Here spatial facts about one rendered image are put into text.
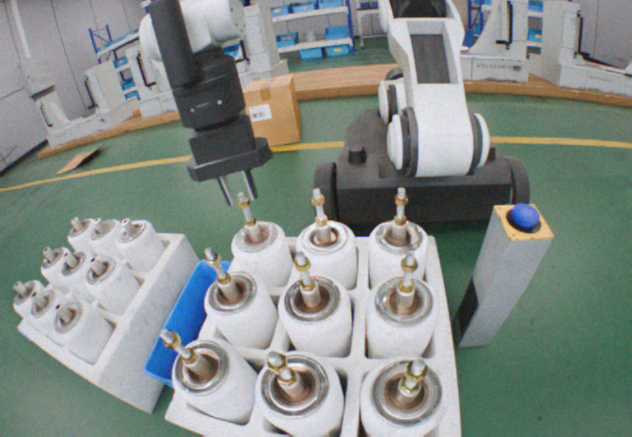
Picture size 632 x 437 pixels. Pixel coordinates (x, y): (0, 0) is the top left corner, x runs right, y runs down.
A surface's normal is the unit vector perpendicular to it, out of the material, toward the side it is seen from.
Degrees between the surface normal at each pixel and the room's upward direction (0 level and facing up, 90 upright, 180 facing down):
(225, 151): 90
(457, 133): 57
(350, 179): 46
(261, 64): 90
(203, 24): 90
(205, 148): 90
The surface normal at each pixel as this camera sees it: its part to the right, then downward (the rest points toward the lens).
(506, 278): -0.15, 0.59
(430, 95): -0.20, 0.06
